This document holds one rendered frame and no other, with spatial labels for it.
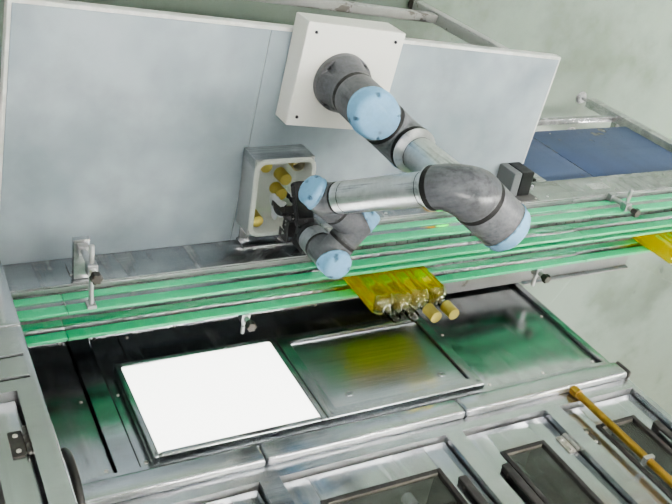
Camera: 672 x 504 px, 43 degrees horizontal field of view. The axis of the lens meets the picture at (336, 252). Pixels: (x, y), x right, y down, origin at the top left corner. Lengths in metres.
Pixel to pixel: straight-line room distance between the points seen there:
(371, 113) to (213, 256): 0.60
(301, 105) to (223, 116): 0.20
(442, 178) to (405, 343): 0.78
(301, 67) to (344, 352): 0.76
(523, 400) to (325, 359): 0.53
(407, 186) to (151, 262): 0.77
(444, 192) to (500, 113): 0.97
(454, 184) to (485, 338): 0.94
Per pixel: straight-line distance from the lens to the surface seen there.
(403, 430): 2.14
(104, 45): 2.05
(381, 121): 2.03
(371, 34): 2.20
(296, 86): 2.17
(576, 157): 3.25
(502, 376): 2.45
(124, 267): 2.22
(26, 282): 2.16
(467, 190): 1.72
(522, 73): 2.65
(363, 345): 2.36
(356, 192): 1.87
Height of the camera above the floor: 2.64
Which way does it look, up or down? 48 degrees down
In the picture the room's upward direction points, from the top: 138 degrees clockwise
